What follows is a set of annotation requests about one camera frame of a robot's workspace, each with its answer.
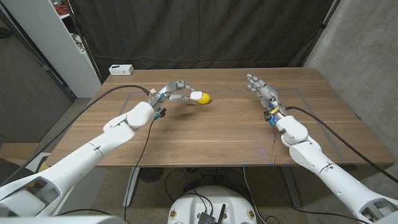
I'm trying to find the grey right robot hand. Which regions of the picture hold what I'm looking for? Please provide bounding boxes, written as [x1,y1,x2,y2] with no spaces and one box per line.
[246,73,286,126]

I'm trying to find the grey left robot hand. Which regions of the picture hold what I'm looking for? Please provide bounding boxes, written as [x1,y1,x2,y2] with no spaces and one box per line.
[148,80,196,121]

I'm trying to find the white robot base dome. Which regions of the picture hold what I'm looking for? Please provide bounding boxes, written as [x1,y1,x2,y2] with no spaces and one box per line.
[167,185,258,224]

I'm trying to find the yellow lemon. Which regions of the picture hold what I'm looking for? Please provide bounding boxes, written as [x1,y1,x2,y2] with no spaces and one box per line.
[196,92,213,105]

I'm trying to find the grey tape rectangle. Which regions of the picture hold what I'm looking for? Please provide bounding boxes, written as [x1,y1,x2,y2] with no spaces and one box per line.
[118,88,348,164]

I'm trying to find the white power strip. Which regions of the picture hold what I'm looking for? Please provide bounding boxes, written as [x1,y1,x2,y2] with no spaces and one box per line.
[108,64,135,77]

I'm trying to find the black curtain backdrop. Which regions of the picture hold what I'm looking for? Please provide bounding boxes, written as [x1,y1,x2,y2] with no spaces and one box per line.
[67,0,341,83]

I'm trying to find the black round floor fan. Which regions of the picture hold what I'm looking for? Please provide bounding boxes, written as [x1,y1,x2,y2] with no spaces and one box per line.
[139,167,165,183]

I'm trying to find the grey table leg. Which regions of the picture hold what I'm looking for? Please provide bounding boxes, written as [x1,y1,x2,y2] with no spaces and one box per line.
[281,166,302,208]

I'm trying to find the white table leg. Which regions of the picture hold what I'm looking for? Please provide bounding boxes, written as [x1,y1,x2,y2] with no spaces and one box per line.
[123,167,141,208]

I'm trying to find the cluttered shelf items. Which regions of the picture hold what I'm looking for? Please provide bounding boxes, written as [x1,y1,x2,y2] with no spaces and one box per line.
[72,32,88,54]

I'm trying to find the white shelf cabinet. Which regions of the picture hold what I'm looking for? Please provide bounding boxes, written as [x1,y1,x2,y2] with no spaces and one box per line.
[1,0,103,99]

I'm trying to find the red item on shelf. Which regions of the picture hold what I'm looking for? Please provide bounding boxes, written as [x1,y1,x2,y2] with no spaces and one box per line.
[53,2,71,16]

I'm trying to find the black electronics board with antenna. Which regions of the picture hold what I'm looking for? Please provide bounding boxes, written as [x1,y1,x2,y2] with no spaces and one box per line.
[197,203,227,224]

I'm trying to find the white object with yellow part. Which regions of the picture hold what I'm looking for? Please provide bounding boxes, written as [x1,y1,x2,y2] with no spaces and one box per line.
[26,152,52,174]

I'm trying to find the brown cardboard box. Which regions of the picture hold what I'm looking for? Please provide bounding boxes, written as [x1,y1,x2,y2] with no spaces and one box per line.
[0,142,39,167]

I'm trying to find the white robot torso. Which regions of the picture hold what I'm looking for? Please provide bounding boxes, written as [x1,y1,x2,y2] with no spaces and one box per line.
[0,215,127,224]

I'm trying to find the black floor object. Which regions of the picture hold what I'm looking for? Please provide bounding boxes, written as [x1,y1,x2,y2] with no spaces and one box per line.
[0,157,29,187]

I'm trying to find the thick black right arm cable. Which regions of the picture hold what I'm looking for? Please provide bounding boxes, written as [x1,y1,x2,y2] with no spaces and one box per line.
[284,106,398,185]

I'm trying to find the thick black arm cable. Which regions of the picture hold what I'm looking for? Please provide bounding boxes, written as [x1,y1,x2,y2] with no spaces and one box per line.
[0,84,152,187]
[284,106,398,185]

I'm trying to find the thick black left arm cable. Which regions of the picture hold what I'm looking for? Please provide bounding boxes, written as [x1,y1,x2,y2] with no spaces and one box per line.
[0,84,152,187]

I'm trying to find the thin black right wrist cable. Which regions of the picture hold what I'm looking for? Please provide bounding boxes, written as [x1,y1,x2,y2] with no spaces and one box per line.
[272,124,373,224]

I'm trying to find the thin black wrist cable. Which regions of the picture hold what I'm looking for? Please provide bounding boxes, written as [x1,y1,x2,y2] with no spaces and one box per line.
[54,119,156,222]
[272,124,373,224]

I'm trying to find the thin black left wrist cable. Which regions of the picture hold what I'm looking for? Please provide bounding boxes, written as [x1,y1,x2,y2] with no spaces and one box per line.
[54,119,156,222]

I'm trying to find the grey floor cable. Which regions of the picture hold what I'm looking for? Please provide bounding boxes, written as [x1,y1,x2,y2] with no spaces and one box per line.
[241,164,268,224]

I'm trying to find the black floor cable bundle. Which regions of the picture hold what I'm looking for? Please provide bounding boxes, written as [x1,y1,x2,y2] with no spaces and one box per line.
[164,167,249,203]

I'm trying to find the black wall rail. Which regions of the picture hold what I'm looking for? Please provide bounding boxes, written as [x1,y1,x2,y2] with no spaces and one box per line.
[0,7,78,102]

